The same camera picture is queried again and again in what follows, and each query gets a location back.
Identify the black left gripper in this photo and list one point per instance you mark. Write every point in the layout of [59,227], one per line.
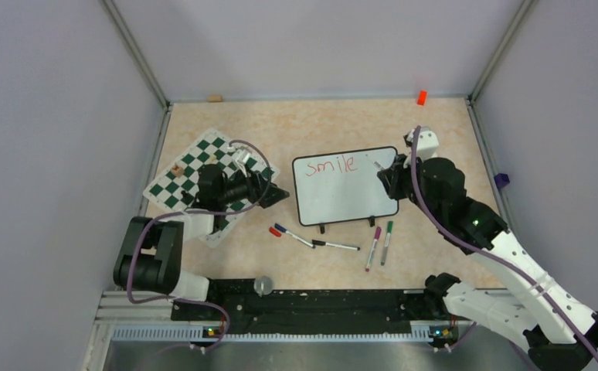
[256,185]

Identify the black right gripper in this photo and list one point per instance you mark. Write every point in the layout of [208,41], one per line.
[393,176]

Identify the red marker cap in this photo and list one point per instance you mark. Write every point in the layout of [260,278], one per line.
[275,232]

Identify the white whiteboard black frame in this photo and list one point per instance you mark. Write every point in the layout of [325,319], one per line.
[342,186]

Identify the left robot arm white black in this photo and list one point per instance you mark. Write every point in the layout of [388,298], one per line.
[150,257]

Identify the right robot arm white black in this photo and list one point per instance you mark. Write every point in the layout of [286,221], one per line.
[556,331]

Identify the blue cap whiteboard marker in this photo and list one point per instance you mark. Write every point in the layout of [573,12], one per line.
[294,235]

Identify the green cap whiteboard marker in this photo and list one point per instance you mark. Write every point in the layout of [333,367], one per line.
[386,244]

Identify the magenta cap whiteboard marker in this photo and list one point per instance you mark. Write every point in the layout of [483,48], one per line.
[373,247]

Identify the black cap whiteboard marker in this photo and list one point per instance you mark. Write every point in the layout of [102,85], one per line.
[321,243]

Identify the black chess piece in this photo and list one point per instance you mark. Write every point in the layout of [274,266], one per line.
[186,197]

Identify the orange block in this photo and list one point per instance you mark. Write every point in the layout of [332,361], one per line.
[421,100]

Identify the grey round knob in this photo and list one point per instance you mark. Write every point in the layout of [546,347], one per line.
[263,285]

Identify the brown chess piece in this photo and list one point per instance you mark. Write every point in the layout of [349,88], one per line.
[177,170]

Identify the green white chess mat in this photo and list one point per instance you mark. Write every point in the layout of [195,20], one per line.
[207,164]

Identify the purple block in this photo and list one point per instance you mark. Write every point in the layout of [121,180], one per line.
[501,180]

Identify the wooden block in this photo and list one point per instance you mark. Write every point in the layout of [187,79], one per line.
[214,98]

